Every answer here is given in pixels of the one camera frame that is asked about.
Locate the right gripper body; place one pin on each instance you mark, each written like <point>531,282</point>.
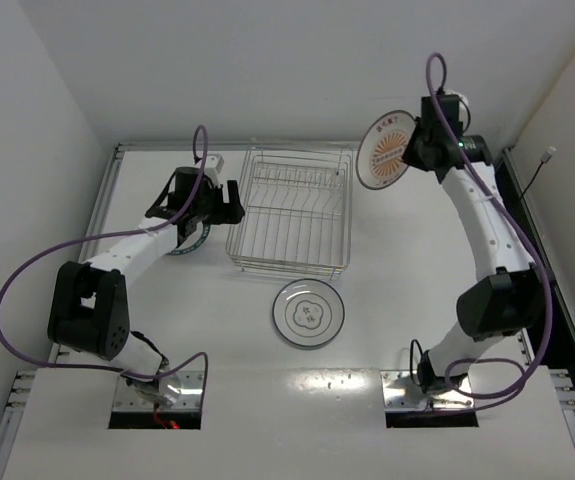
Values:
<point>418,151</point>

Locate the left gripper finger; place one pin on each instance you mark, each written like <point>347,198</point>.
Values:
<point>230,213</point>
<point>232,190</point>

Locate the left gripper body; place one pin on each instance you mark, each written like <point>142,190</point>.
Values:
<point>215,209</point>

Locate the orange sunburst plate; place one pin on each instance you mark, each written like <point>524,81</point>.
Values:
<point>379,161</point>

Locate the black rimmed white plate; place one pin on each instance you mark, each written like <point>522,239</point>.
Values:
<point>308,313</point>

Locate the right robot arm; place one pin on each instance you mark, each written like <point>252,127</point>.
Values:
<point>508,294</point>

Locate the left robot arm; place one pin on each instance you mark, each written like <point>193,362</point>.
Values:
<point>90,307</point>

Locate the teal rimmed plate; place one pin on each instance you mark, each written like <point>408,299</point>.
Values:
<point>195,241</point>

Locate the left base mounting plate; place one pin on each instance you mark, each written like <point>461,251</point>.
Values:
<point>180,392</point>

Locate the base mounting plate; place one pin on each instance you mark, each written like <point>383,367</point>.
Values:
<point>180,392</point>
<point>402,395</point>

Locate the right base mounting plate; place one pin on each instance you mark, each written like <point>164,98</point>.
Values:
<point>402,395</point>

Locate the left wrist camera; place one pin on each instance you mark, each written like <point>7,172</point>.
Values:
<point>213,167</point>

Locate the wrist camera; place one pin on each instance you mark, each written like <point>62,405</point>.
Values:
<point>213,167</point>
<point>464,111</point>

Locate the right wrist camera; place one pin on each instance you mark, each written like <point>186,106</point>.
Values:
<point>464,111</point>

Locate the wire dish rack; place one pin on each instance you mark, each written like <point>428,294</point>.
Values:
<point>297,198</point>

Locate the black wall cable white plug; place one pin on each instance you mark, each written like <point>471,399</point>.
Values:
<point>545,158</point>

